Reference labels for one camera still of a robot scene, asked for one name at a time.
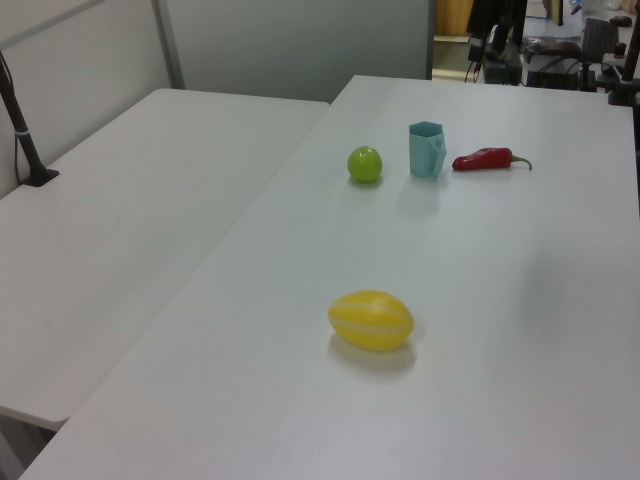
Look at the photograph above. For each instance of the red toy chili pepper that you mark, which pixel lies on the red toy chili pepper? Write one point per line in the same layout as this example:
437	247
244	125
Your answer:
485	159

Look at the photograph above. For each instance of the teal hexagonal plastic mug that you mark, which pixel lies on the teal hexagonal plastic mug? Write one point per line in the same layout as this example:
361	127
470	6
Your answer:
422	155

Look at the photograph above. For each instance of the green toy apple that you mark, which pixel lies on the green toy apple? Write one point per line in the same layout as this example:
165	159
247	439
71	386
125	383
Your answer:
365	165

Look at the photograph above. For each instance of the grey partition frame post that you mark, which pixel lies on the grey partition frame post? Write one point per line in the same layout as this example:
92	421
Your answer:
167	45

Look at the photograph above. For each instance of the black camera pole with base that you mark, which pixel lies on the black camera pole with base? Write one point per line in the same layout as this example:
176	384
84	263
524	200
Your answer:
25	145

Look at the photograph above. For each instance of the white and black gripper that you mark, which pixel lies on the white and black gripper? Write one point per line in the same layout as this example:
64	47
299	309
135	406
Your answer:
482	17

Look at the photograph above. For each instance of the dark equipment pile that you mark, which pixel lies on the dark equipment pile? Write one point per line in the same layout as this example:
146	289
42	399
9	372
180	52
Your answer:
550	50

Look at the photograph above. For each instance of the grey partition end post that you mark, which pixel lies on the grey partition end post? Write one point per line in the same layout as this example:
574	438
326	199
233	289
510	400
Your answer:
431	40

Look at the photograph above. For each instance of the yellow striped toy melon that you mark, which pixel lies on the yellow striped toy melon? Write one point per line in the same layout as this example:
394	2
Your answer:
370	322

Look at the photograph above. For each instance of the dark camera stand with clamp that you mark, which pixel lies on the dark camera stand with clamp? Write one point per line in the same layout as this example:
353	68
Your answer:
625	90

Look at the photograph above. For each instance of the wooden cabinet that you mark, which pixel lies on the wooden cabinet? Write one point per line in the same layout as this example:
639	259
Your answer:
450	15

